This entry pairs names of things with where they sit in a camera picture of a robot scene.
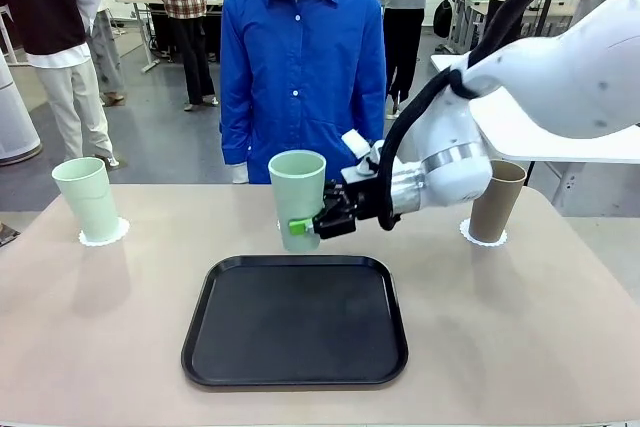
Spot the slim light green cup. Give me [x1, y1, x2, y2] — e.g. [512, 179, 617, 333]
[267, 149, 327, 253]

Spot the person's right forearm blue sleeve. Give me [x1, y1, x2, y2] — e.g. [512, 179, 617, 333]
[219, 126, 251, 185]

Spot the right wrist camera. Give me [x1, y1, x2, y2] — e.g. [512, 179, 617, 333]
[340, 130, 386, 183]

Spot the white side table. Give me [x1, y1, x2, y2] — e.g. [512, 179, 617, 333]
[430, 53, 640, 208]

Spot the white cylindrical air purifier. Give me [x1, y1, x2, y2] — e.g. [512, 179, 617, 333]
[0, 54, 42, 166]

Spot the person in blue shirt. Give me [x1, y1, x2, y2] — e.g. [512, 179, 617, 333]
[219, 0, 388, 186]

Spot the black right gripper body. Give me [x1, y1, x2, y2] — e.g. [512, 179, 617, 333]
[343, 176, 395, 223]

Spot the black tripod pole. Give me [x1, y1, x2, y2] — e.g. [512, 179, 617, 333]
[537, 0, 560, 38]

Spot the person in grey trousers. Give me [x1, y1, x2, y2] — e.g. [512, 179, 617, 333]
[74, 0, 126, 106]

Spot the brown cup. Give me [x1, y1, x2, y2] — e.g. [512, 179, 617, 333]
[468, 159, 529, 243]

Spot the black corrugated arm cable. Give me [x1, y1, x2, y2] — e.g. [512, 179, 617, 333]
[375, 0, 632, 232]

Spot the black backpack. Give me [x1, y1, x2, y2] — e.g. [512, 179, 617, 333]
[432, 0, 454, 39]

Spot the person in black top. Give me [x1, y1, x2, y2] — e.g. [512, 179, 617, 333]
[0, 0, 121, 171]

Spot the black plastic tray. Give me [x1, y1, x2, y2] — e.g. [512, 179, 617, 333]
[180, 255, 410, 392]

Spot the wide light green cup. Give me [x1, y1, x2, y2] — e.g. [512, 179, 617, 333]
[51, 156, 120, 242]

